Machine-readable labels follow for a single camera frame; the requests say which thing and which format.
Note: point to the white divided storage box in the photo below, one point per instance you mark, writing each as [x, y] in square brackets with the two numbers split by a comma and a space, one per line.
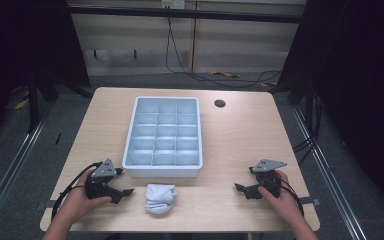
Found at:
[164, 135]

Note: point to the black curtain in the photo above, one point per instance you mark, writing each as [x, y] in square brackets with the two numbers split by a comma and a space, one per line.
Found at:
[23, 43]
[360, 83]

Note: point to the black horizontal frame bar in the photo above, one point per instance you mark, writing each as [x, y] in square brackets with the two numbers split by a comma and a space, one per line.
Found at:
[186, 14]

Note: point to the white sock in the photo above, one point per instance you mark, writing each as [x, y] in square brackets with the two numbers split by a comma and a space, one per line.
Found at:
[160, 198]

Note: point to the small black floor object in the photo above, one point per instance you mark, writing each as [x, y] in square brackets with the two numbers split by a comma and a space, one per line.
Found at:
[58, 139]

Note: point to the grey tape strip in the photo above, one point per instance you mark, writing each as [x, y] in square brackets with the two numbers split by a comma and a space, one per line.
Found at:
[310, 201]
[46, 204]

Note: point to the black stand post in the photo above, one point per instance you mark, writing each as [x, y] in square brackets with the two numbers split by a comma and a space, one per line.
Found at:
[33, 103]

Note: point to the yellow strip on floor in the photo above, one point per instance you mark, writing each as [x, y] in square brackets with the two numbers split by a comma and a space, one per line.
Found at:
[225, 73]

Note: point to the person's right hand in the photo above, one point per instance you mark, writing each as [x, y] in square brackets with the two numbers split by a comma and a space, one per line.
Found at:
[281, 201]

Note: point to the white wall socket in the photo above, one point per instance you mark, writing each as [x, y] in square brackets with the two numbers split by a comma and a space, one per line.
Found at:
[173, 4]

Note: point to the person's left hand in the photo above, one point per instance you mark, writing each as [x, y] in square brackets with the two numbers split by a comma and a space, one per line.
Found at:
[76, 201]

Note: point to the small yellow floor scrap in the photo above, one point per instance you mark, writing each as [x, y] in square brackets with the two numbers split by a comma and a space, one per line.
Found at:
[267, 84]

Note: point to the beige wooden cabinet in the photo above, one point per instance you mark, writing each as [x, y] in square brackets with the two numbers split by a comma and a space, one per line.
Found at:
[133, 36]

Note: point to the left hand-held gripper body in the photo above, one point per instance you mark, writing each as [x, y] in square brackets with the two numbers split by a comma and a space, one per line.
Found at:
[104, 171]

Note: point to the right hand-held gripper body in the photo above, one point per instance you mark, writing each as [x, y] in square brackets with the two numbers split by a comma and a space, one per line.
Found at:
[267, 176]

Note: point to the yellow floor tape piece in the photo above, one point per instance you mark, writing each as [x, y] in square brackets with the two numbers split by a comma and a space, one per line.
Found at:
[21, 104]

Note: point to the metal floor rail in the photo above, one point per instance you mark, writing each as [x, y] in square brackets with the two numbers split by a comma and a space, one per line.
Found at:
[330, 173]
[11, 166]

